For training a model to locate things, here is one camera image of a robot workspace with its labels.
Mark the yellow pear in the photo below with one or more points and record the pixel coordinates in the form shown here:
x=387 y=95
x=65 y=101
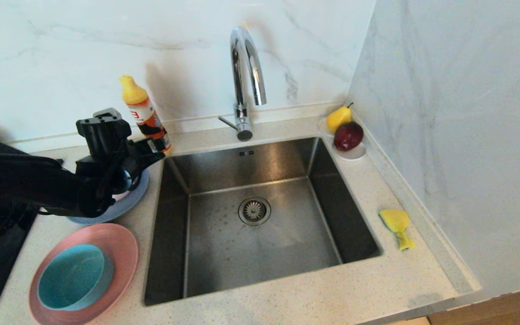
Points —
x=336 y=118

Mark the blue-grey plate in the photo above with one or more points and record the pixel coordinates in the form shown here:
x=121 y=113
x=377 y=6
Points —
x=127 y=204

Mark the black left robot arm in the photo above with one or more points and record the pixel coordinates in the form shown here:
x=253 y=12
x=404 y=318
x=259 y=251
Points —
x=20 y=180

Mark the pale pink bowl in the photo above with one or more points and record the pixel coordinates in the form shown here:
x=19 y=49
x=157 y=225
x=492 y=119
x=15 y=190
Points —
x=120 y=197

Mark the dark red apple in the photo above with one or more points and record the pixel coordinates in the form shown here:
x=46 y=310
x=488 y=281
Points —
x=347 y=136

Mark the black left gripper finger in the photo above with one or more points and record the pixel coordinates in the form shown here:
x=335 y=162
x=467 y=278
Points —
x=146 y=145
x=154 y=159

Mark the yellow-capped orange dish soap bottle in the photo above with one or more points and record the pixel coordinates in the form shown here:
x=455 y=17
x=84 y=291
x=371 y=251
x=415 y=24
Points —
x=136 y=97

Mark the chrome gooseneck faucet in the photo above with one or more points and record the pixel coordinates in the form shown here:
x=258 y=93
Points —
x=240 y=112

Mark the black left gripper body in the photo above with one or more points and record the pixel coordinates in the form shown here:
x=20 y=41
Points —
x=115 y=174

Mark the pink plate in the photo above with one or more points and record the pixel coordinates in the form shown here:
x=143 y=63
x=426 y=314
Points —
x=122 y=246

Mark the stainless steel sink basin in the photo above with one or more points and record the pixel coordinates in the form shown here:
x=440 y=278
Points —
x=224 y=253

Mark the small white dish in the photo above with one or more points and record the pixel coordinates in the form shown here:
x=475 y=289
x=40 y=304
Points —
x=354 y=155

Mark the yellow fish-shaped sponge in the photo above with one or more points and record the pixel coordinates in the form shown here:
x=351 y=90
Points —
x=395 y=220

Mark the round metal drain strainer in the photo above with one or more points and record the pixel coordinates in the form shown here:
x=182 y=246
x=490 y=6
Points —
x=254 y=211

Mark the light wooden cabinet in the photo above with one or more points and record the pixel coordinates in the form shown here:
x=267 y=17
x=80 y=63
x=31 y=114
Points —
x=503 y=309

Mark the teal bowl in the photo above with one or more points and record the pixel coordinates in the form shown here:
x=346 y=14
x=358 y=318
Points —
x=71 y=276

